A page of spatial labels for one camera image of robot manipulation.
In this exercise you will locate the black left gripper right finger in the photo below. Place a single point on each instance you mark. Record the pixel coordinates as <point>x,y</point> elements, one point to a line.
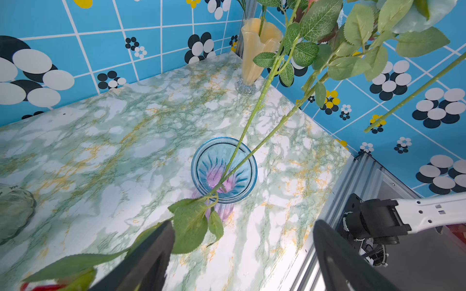
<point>342,268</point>

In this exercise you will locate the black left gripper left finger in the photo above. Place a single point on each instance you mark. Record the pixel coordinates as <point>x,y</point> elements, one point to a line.
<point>145,268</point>

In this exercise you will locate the purple blue glass vase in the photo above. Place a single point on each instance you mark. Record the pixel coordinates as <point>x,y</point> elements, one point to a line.
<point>221,157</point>

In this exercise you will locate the clear ribbed glass vase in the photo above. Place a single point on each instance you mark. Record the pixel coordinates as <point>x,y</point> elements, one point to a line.
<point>17,209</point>

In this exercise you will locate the white blue flower bunch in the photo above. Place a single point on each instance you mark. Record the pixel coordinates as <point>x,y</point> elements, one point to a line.
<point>384,83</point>

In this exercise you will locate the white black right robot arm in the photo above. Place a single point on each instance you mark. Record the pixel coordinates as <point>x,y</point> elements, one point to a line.
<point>369,226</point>

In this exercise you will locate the yellow fluted glass vase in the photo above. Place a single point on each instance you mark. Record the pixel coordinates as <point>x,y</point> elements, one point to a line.
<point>257,39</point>

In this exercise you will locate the red rose stem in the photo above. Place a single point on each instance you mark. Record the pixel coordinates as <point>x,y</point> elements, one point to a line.
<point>192,219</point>

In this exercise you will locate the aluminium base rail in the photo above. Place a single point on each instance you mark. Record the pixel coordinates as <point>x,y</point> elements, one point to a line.
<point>369,179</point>

